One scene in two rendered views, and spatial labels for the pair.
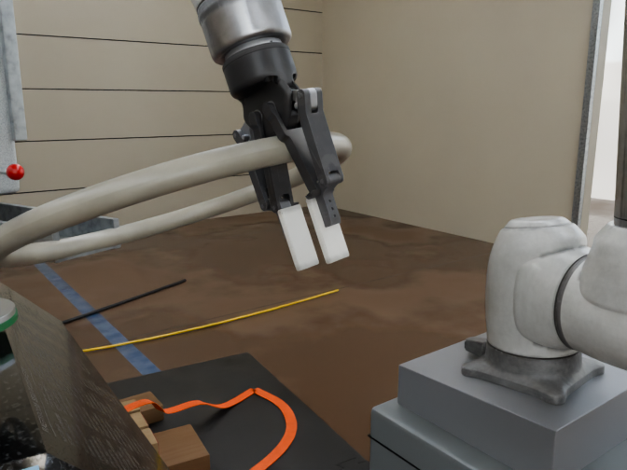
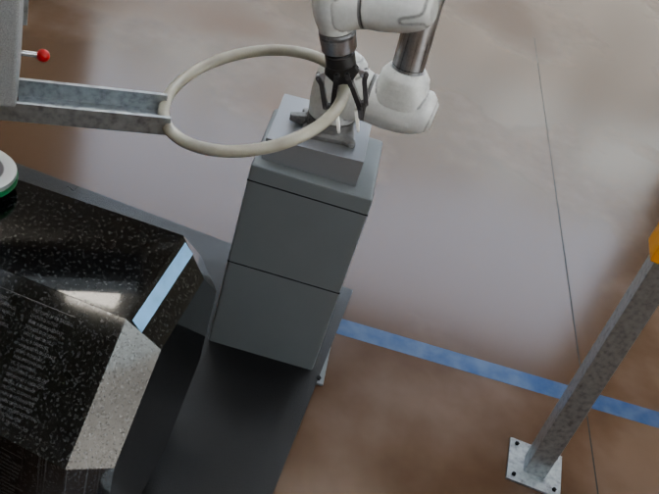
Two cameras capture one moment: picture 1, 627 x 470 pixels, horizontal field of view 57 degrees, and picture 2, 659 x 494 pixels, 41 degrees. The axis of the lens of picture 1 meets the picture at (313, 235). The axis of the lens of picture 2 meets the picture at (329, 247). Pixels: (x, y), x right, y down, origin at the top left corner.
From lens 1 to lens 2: 1.98 m
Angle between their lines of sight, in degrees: 56
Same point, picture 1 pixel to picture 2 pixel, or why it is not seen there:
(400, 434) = (276, 175)
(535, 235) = not seen: hidden behind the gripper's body
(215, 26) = (340, 48)
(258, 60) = (352, 60)
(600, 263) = (390, 88)
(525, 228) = not seen: hidden behind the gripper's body
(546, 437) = (358, 165)
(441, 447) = (302, 177)
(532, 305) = (350, 104)
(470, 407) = (316, 156)
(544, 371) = (344, 131)
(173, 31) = not seen: outside the picture
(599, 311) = (386, 109)
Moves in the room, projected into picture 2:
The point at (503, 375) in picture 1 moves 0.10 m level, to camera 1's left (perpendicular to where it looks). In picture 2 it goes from (326, 135) to (303, 142)
